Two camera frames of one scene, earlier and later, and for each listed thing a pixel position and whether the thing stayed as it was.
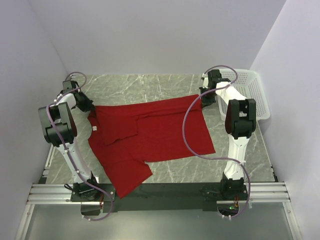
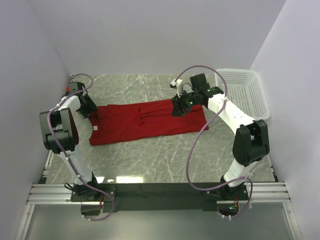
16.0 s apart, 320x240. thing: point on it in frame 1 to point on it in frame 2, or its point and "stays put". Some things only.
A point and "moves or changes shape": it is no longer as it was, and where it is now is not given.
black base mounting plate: (157, 198) stays put
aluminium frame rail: (51, 194) stays put
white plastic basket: (249, 83) stays put
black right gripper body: (208, 98) to (186, 101)
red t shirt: (123, 137) moves or changes shape
